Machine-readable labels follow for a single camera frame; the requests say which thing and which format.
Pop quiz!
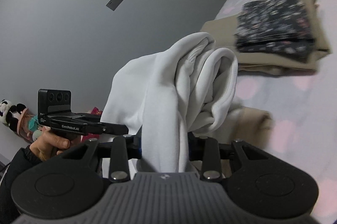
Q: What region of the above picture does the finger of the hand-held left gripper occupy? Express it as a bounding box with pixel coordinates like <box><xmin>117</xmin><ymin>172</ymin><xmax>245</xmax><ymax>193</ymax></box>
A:
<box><xmin>100</xmin><ymin>121</ymin><xmax>130</xmax><ymax>135</ymax></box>

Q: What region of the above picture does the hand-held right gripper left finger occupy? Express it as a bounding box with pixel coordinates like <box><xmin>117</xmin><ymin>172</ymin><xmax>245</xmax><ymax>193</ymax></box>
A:
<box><xmin>53</xmin><ymin>135</ymin><xmax>144</xmax><ymax>184</ymax></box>

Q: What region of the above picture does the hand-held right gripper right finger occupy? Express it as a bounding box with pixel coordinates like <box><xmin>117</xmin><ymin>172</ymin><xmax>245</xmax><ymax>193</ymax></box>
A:
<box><xmin>187</xmin><ymin>132</ymin><xmax>274</xmax><ymax>184</ymax></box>

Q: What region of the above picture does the white sweatshirt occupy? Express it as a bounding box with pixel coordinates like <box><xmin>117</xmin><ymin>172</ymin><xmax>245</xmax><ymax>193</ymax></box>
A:
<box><xmin>100</xmin><ymin>32</ymin><xmax>239</xmax><ymax>174</ymax></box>

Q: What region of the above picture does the person's left forearm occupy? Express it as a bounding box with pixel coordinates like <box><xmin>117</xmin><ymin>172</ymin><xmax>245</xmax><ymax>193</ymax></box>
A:
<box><xmin>0</xmin><ymin>146</ymin><xmax>44</xmax><ymax>216</ymax></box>

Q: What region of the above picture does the person's left hand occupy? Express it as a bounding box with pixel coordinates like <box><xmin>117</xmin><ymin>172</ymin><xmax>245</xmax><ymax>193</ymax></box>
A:
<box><xmin>28</xmin><ymin>129</ymin><xmax>71</xmax><ymax>161</ymax></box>

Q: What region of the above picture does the pink red toy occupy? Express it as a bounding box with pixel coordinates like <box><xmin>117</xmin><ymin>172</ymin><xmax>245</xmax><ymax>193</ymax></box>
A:
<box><xmin>88</xmin><ymin>106</ymin><xmax>104</xmax><ymax>117</ymax></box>

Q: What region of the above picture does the teal plush toy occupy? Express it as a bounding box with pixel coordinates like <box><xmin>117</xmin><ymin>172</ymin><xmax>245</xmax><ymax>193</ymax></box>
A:
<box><xmin>26</xmin><ymin>114</ymin><xmax>44</xmax><ymax>142</ymax></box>

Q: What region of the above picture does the panda plush toy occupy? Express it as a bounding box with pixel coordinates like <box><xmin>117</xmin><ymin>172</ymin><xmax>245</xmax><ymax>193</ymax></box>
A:
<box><xmin>0</xmin><ymin>99</ymin><xmax>25</xmax><ymax>132</ymax></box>

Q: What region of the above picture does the dark floral garment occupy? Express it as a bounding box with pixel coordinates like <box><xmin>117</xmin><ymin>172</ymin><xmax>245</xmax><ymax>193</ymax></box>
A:
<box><xmin>234</xmin><ymin>0</ymin><xmax>316</xmax><ymax>63</ymax></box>

